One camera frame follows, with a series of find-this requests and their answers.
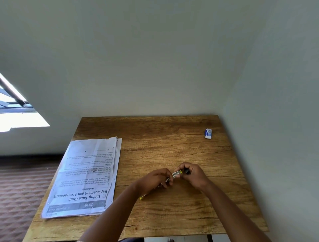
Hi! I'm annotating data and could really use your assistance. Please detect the person's right hand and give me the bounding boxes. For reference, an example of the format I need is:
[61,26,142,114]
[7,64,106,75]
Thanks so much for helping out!
[174,162,213,192]

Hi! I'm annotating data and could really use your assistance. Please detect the printed paper sheet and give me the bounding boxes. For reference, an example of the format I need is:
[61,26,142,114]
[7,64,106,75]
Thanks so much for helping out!
[41,136,118,219]

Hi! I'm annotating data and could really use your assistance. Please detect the white paper sheet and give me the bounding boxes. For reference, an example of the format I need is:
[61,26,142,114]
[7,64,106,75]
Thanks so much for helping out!
[105,138,123,208]

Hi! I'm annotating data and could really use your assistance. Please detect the window with metal frame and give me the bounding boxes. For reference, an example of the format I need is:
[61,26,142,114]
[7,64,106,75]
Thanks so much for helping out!
[0,72,50,133]

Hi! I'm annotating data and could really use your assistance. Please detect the person's left forearm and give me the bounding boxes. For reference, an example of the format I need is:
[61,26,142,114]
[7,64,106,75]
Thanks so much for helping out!
[79,184,148,242]

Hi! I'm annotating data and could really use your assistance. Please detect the person's left hand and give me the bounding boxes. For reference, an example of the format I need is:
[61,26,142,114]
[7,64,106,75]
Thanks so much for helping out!
[135,168,175,198]

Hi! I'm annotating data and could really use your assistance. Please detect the person's right forearm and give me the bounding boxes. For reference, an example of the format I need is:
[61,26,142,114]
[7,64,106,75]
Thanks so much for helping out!
[203,182,272,242]

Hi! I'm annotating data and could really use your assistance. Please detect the yellow and black pen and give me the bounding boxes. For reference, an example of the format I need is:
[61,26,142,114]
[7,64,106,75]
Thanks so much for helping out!
[139,169,191,200]

